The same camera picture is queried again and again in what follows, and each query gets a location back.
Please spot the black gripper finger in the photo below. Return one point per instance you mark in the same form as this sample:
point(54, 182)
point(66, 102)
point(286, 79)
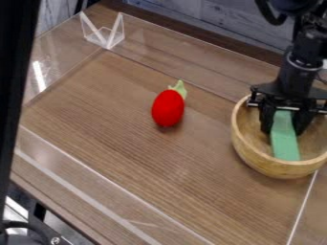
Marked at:
point(302, 120)
point(268, 111)

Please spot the red plush radish toy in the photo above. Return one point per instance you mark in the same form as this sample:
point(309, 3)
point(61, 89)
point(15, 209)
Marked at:
point(169, 105)

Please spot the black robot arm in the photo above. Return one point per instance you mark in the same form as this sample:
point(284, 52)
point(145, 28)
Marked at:
point(309, 15)

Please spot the green rectangular block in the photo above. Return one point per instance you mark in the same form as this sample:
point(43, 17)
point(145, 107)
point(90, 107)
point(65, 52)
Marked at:
point(284, 137)

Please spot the clear acrylic corner bracket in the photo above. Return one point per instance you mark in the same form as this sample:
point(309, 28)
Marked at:
point(106, 37)

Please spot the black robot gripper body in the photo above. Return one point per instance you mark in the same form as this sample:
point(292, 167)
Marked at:
point(292, 91)

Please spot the black table leg mount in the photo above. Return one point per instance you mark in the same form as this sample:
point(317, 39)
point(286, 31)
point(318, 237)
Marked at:
point(50, 236)

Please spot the brown wooden bowl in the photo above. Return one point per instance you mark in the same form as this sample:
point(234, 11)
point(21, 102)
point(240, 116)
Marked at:
point(253, 146)

